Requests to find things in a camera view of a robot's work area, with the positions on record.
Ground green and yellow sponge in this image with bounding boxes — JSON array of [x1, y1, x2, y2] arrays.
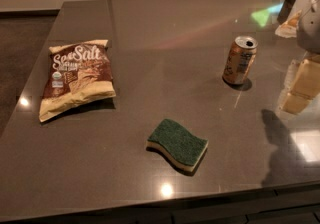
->
[[146, 119, 208, 172]]

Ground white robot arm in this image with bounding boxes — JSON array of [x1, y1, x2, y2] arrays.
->
[[277, 0, 320, 115]]

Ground dark object at table edge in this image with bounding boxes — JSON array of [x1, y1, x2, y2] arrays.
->
[[277, 0, 298, 24]]

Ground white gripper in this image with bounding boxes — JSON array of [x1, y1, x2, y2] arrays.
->
[[281, 8, 320, 114]]

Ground brown sea salt chip bag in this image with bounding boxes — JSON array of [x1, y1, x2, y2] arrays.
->
[[39, 39, 116, 122]]

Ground orange soda can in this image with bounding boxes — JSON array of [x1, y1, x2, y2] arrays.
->
[[222, 36, 258, 85]]

